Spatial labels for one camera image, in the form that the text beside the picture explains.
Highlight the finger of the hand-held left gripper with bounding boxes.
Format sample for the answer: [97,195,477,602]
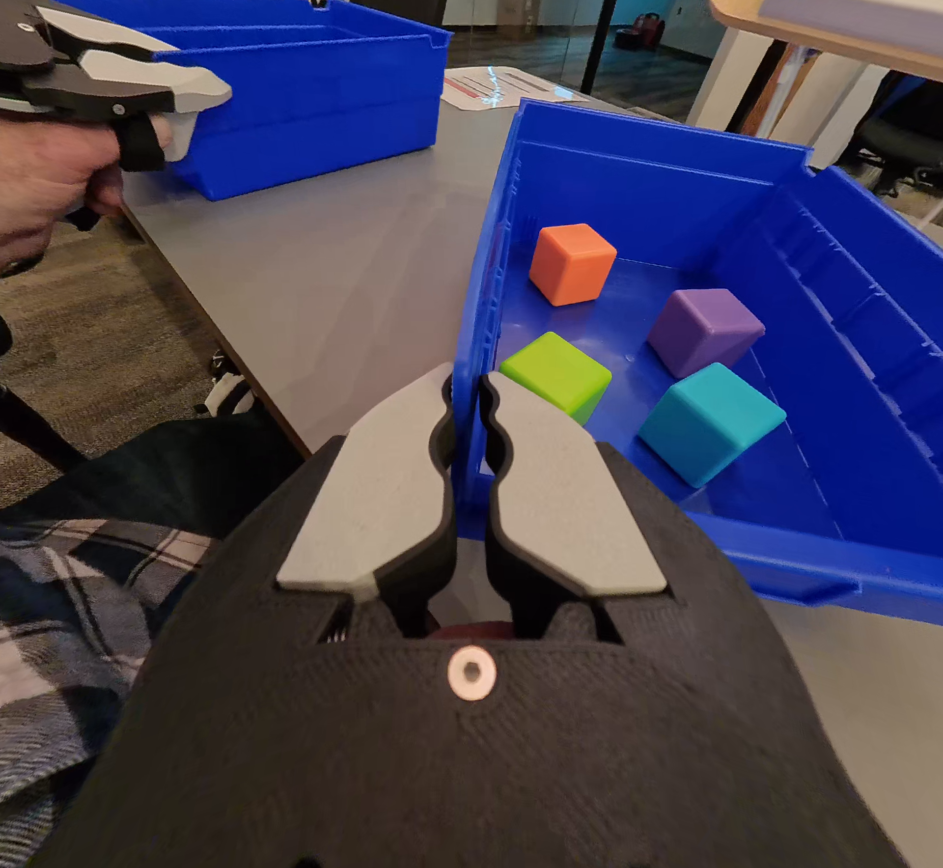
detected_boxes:
[76,49,234,114]
[33,4,181,66]

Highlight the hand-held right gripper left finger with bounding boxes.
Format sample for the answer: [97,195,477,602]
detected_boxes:
[276,362,459,635]

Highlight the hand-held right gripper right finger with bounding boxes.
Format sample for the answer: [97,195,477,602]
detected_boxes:
[479,370,671,639]

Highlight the blue plastic bin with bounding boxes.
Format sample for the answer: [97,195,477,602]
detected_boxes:
[48,0,452,203]
[451,98,943,626]

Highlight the grey desk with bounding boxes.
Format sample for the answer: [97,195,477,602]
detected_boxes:
[121,65,943,868]

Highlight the person's left hand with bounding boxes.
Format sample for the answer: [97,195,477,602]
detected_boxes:
[0,115,175,274]

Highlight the green cube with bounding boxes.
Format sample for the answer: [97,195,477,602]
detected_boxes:
[499,332,614,427]

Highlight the teal cube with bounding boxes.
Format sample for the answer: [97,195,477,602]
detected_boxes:
[637,362,788,489]

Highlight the black and white shoe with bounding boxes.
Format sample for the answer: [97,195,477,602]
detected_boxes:
[195,348,256,417]

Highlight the black pants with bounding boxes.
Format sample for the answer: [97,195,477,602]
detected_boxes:
[0,411,315,539]

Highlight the purple cube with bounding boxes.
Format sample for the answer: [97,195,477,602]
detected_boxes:
[647,288,767,380]

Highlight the orange cube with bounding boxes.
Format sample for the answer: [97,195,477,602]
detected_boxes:
[528,223,618,308]

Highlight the printed paper sheet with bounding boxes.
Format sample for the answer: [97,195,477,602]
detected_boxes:
[441,66,584,112]

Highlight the plaid shirt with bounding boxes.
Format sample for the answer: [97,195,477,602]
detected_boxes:
[0,518,223,868]

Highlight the black pole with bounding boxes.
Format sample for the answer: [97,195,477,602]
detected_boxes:
[582,0,639,95]

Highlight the black office chair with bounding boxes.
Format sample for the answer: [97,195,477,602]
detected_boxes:
[840,72,943,200]

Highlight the white paper holder ledge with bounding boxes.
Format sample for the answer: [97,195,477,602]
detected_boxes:
[759,0,943,48]

